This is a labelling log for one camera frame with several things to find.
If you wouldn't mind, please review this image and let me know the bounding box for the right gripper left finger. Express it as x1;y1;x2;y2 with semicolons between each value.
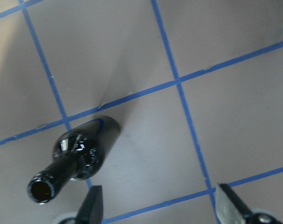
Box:
75;185;103;224

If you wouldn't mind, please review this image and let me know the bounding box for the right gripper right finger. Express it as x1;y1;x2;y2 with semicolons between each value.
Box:
215;183;281;224

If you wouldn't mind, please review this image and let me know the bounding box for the dark wine bottle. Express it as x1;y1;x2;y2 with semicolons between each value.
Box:
27;116;121;204

